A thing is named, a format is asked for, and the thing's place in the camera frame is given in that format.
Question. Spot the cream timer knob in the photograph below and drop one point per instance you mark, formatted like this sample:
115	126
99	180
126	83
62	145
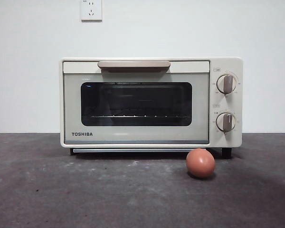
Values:
221	122

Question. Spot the silver crumb tray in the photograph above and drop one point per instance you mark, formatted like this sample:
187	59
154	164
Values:
133	150

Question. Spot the black oven foot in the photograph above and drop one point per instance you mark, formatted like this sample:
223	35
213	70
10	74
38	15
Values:
71	152
227	153

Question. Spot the cream Toshiba toaster oven body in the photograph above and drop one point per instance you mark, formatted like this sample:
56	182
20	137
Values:
237	107

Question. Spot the cream temperature knob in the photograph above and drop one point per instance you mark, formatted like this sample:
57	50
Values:
222	83

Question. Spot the white wall socket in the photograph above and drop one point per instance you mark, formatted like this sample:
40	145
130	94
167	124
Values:
91	10

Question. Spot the glass oven door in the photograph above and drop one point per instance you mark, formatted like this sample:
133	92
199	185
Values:
72	107

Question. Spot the brown egg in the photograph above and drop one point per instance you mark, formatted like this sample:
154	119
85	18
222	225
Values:
200	164

